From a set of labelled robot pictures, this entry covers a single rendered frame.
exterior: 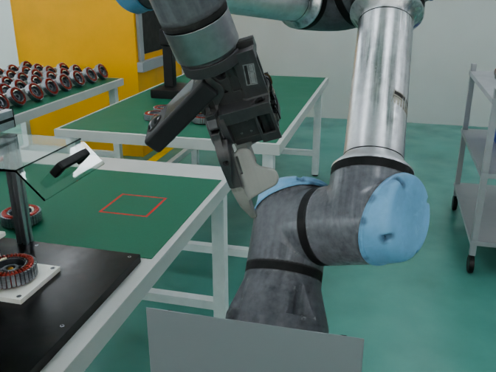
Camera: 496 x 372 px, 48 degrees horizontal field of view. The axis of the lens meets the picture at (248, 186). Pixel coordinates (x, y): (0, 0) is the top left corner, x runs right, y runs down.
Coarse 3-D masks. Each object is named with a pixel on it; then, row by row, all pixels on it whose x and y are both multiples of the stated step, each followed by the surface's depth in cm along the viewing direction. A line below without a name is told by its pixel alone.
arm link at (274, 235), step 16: (288, 176) 83; (304, 176) 82; (272, 192) 82; (288, 192) 81; (304, 192) 80; (256, 208) 85; (272, 208) 81; (288, 208) 79; (304, 208) 77; (256, 224) 83; (272, 224) 80; (288, 224) 78; (304, 224) 76; (256, 240) 81; (272, 240) 79; (288, 240) 78; (304, 240) 76; (256, 256) 80; (272, 256) 78; (288, 256) 78; (304, 256) 78
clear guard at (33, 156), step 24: (0, 144) 123; (24, 144) 123; (48, 144) 123; (72, 144) 124; (0, 168) 107; (24, 168) 108; (48, 168) 113; (72, 168) 119; (96, 168) 125; (48, 192) 109
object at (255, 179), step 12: (240, 156) 67; (252, 156) 66; (240, 168) 67; (252, 168) 67; (264, 168) 67; (252, 180) 67; (264, 180) 67; (276, 180) 67; (240, 192) 67; (252, 192) 68; (240, 204) 69; (252, 204) 70; (252, 216) 70
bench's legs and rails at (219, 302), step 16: (224, 208) 207; (224, 224) 209; (224, 240) 211; (224, 256) 213; (224, 272) 215; (224, 288) 217; (176, 304) 226; (192, 304) 224; (208, 304) 223; (224, 304) 220
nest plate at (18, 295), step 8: (40, 264) 129; (40, 272) 126; (48, 272) 126; (56, 272) 127; (32, 280) 122; (40, 280) 122; (48, 280) 124; (16, 288) 119; (24, 288) 119; (32, 288) 119; (40, 288) 122; (0, 296) 116; (8, 296) 116; (16, 296) 116; (24, 296) 116
